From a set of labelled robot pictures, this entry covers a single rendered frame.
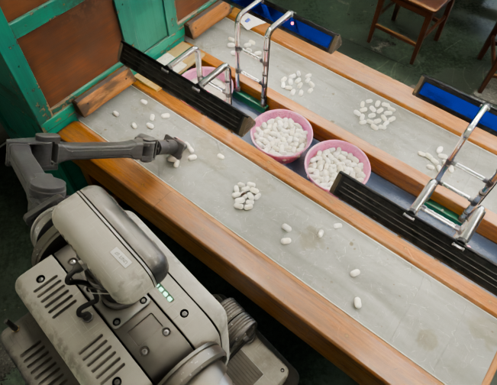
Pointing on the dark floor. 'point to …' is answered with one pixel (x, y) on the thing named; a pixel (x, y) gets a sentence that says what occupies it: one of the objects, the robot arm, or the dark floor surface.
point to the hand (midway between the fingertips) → (185, 146)
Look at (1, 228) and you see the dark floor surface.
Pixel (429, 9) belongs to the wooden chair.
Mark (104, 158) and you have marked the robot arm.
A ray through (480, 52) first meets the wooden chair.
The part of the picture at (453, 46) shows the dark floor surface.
